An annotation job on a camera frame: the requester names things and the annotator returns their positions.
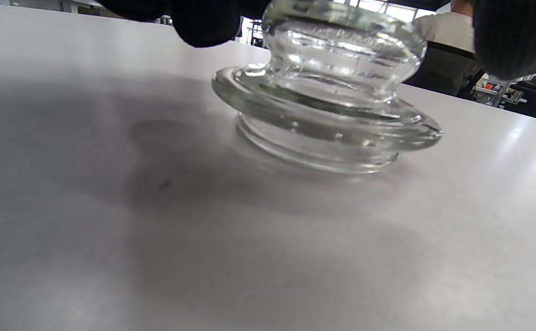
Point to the person's left hand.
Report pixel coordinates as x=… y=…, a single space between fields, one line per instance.
x=203 y=23

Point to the clear glass jar lid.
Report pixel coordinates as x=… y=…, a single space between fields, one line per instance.
x=332 y=115

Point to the black office chair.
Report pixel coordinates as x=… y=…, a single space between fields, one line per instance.
x=438 y=69

